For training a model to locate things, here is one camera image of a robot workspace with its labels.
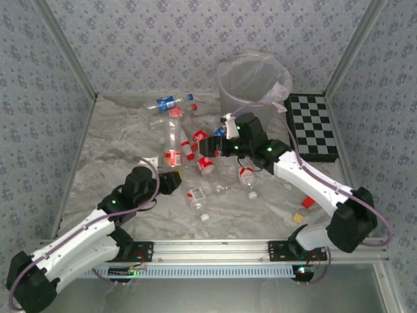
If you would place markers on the crushed red-label clear bottle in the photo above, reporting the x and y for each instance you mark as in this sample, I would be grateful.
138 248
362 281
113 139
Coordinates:
199 136

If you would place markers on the clear cola bottle red label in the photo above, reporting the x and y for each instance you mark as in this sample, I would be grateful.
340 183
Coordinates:
205 164

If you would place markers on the clear bottle blue label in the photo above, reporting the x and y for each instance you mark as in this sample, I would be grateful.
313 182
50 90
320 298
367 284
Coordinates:
220 131

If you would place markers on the large clear bottle red-white label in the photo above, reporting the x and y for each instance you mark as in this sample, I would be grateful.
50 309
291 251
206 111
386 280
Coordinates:
172 158

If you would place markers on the small white red-striped bottle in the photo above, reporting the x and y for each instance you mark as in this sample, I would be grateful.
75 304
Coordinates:
186 145

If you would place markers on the small clear plastic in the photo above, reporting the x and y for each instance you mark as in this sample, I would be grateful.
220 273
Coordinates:
221 188

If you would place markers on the translucent grey plastic bin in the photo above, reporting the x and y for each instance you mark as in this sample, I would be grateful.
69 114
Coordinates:
234 98

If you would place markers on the blue-label bottle with blue cap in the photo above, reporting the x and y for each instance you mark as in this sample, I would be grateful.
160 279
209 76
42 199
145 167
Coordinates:
166 103

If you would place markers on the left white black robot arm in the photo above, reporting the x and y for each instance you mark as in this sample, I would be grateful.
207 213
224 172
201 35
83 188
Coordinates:
75 238

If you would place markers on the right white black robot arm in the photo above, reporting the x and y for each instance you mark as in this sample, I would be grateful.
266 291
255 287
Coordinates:
309 179

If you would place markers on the black white checkerboard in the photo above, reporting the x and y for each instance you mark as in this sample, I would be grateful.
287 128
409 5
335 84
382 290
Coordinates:
311 127

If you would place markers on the red toy block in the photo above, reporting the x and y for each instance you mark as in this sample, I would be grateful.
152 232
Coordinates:
307 202

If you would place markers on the small circuit board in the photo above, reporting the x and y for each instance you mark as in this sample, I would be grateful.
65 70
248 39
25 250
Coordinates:
303 271
120 271

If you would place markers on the small tan square tile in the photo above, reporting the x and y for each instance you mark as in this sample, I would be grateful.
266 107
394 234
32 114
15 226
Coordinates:
297 218

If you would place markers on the grey metal panel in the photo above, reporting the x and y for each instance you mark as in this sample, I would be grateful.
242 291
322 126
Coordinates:
211 296

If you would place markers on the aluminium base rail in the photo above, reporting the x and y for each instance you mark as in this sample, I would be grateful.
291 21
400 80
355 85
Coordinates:
211 249

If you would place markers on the aluminium frame bar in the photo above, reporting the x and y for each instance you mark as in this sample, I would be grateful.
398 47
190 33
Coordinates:
342 146
86 127

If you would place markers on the aluminium frame post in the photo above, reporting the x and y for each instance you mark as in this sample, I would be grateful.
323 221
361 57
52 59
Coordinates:
356 45
65 49

